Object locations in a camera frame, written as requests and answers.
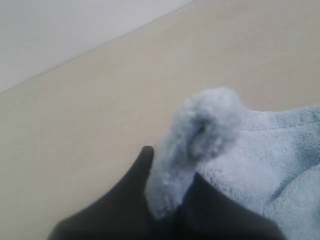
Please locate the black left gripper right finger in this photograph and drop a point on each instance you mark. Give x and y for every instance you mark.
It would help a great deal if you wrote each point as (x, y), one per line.
(207, 214)

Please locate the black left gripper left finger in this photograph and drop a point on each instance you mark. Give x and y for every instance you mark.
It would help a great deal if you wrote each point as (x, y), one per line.
(120, 214)

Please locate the light blue fleece towel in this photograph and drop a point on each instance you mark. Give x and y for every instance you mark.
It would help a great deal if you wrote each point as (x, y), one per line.
(268, 162)

